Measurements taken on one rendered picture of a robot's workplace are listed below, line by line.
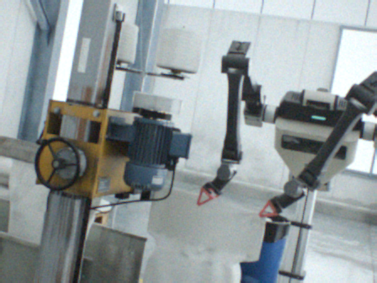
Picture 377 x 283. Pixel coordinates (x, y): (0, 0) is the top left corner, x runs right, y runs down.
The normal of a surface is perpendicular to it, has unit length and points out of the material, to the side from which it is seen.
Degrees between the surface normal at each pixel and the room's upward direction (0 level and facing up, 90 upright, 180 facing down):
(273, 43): 90
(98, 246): 90
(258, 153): 90
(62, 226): 90
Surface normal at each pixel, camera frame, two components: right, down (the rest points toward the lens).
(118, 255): -0.33, 0.00
